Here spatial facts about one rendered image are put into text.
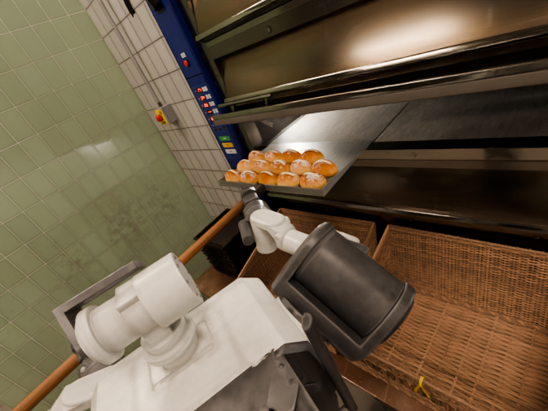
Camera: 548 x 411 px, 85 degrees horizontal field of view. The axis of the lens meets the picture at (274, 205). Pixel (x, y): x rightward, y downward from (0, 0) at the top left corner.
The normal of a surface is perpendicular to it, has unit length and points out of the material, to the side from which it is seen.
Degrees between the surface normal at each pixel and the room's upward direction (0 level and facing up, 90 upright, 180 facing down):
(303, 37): 70
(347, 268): 38
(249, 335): 1
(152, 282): 34
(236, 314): 1
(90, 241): 90
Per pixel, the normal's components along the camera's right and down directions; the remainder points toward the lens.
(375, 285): 0.02, -0.47
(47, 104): 0.70, 0.11
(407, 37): -0.70, 0.29
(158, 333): 0.45, 0.31
